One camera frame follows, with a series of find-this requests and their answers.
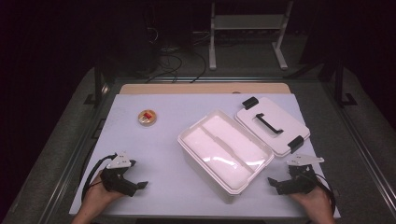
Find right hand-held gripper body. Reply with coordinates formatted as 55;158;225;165
276;154;325;196

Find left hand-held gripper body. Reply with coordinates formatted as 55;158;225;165
99;151;139;198

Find round clear case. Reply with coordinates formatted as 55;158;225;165
137;108;158;127

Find white plastic storage box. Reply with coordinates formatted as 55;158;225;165
177;108;276;205

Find person's left hand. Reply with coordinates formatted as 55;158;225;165
79;170;125;217

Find person's right hand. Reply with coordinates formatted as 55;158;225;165
289;183;334;219

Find white table mat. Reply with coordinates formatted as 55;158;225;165
68;92;341;218

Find grey metal stand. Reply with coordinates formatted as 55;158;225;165
208;0;294;71

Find left hand-held gripper black cable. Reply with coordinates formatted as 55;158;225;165
80;153;118;203

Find hand-held gripper black cable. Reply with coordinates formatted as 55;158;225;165
313;172;337;217
80;153;118;203

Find right hand-held gripper black cable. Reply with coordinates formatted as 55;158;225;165
313;172;337;217

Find white lid with black handle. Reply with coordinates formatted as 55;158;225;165
234;96;312;159

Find black frame post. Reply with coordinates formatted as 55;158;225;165
83;60;110;109
333;61;359;109

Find black floor cables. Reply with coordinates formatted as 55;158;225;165
145;27;208;85

